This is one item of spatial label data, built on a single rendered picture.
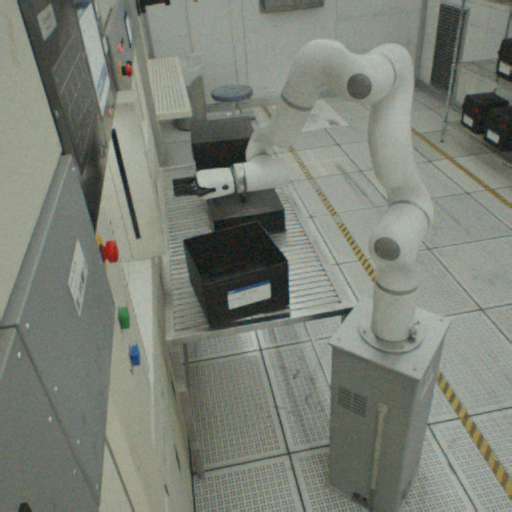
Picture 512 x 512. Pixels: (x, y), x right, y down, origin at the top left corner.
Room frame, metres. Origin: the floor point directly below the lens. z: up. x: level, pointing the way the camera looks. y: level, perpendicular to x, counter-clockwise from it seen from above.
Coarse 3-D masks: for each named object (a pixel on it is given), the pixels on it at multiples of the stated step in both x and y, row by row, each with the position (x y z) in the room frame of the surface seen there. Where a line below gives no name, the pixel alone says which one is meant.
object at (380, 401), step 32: (352, 320) 1.14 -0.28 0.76; (448, 320) 1.11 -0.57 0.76; (352, 352) 1.01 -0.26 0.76; (384, 352) 1.00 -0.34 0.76; (416, 352) 0.99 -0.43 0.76; (352, 384) 1.01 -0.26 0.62; (384, 384) 0.96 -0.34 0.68; (416, 384) 0.90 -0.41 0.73; (352, 416) 1.01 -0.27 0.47; (384, 416) 0.94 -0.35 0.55; (416, 416) 0.94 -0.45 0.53; (352, 448) 1.01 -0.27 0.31; (384, 448) 0.94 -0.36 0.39; (416, 448) 1.02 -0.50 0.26; (352, 480) 1.00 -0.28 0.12; (384, 480) 0.93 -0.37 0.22
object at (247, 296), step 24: (192, 240) 1.43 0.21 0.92; (216, 240) 1.45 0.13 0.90; (240, 240) 1.48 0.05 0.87; (264, 240) 1.44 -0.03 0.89; (192, 264) 1.28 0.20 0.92; (216, 264) 1.45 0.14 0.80; (240, 264) 1.44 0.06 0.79; (264, 264) 1.46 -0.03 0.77; (288, 264) 1.24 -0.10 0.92; (192, 288) 1.36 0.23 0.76; (216, 288) 1.17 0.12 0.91; (240, 288) 1.19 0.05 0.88; (264, 288) 1.21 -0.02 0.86; (288, 288) 1.24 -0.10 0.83; (216, 312) 1.17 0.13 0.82; (240, 312) 1.19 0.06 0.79; (264, 312) 1.21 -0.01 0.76
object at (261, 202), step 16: (256, 192) 1.85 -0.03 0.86; (272, 192) 1.84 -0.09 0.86; (208, 208) 1.81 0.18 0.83; (224, 208) 1.74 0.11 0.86; (240, 208) 1.73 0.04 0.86; (256, 208) 1.72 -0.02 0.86; (272, 208) 1.71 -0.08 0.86; (224, 224) 1.66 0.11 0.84; (240, 224) 1.66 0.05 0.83; (272, 224) 1.68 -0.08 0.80
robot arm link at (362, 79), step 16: (304, 48) 1.22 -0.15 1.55; (320, 48) 1.19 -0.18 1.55; (336, 48) 1.16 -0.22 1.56; (304, 64) 1.20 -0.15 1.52; (320, 64) 1.17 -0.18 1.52; (336, 64) 1.12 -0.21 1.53; (352, 64) 1.07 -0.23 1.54; (368, 64) 1.05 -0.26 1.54; (384, 64) 1.07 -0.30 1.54; (288, 80) 1.23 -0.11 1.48; (304, 80) 1.20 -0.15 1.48; (320, 80) 1.18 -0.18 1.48; (336, 80) 1.10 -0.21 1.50; (352, 80) 1.05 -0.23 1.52; (368, 80) 1.04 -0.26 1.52; (384, 80) 1.04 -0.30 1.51; (288, 96) 1.22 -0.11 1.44; (304, 96) 1.21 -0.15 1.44; (352, 96) 1.05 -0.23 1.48; (368, 96) 1.04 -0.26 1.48
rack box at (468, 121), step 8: (472, 96) 4.08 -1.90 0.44; (480, 96) 4.05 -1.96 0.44; (488, 96) 4.03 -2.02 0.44; (496, 96) 4.02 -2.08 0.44; (464, 104) 4.09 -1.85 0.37; (472, 104) 3.99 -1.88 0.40; (480, 104) 3.89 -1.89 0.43; (488, 104) 3.88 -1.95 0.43; (496, 104) 3.89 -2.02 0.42; (504, 104) 3.89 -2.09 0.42; (464, 112) 4.09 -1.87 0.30; (472, 112) 3.95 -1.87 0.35; (480, 112) 3.87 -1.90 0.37; (488, 112) 3.87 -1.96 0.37; (464, 120) 4.07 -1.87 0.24; (472, 120) 3.95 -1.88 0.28; (480, 120) 3.87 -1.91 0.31; (472, 128) 3.93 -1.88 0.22; (480, 128) 3.88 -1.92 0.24
